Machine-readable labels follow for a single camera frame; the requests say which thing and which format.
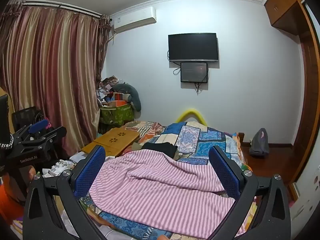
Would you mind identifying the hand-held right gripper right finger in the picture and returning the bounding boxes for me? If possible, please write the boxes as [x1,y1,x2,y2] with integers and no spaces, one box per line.
[200,145,292,240]

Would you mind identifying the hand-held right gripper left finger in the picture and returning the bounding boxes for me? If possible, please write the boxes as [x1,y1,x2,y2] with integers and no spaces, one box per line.
[23,145,108,240]

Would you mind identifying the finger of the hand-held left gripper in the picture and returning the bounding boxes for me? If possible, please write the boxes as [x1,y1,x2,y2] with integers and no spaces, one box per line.
[19,126,67,153]
[11,119,49,143]

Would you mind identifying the pink striped pants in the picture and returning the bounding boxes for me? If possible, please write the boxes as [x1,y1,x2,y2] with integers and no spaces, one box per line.
[89,149,250,239]

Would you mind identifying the person's left hand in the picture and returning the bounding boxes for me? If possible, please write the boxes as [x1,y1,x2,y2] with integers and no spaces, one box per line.
[26,166,37,183]

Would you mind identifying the black mesh chair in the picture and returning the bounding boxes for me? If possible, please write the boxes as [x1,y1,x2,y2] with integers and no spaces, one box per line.
[12,106,38,131]

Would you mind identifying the white shoes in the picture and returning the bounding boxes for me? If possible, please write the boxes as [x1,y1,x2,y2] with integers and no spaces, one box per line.
[42,159,76,178]

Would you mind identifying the wooden lap table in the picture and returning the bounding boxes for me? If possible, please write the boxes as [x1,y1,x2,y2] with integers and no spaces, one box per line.
[82,127,140,157]

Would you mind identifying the grey bag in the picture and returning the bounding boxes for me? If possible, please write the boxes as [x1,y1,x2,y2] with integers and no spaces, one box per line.
[249,128,270,157]

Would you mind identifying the blue patchwork quilt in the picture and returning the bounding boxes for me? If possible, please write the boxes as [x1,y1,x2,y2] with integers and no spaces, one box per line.
[80,121,253,240]

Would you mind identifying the striped brown curtain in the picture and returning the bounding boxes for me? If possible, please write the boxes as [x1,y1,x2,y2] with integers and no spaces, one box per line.
[0,1,111,155]

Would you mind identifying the green storage box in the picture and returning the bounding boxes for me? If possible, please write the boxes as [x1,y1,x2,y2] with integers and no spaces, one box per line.
[100,104,135,126]

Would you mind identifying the orange striped bedsheet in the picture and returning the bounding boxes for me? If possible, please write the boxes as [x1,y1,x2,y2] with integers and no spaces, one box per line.
[122,120,166,143]

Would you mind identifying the black cloth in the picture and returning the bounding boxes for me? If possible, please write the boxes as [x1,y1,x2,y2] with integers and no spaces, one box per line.
[141,142,178,159]

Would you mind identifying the yellow foam arch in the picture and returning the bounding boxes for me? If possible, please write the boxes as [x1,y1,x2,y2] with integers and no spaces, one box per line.
[176,109,208,127]

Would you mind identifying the pile of clutter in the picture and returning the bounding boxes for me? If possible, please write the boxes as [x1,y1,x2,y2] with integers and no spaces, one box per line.
[96,75,130,107]

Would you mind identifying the orange box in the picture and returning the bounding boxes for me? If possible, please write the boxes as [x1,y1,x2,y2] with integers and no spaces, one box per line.
[113,92,131,103]

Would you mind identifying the grey plush pillow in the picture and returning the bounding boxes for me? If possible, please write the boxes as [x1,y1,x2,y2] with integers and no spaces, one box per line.
[111,83,142,112]

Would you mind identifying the white air conditioner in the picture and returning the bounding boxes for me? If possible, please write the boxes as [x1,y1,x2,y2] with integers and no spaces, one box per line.
[110,6,157,33]

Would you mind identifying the wooden overhead cabinet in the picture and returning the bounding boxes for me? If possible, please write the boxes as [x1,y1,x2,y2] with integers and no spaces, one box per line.
[264,0,304,34]

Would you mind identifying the braided coiled cable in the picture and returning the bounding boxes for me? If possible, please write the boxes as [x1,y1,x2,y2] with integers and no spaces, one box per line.
[0,134,13,151]

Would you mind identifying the black monitor cable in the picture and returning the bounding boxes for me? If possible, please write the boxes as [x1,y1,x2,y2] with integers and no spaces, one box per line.
[194,81,208,95]

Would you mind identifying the small black wall monitor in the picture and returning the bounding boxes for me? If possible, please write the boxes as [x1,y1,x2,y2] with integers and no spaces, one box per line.
[180,62,209,83]

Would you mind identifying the curtain rail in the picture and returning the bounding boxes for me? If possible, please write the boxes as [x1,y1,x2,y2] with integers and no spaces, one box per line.
[22,1,103,18]

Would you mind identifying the black wall television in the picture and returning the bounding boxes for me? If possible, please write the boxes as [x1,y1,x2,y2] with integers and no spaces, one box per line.
[168,32,220,62]

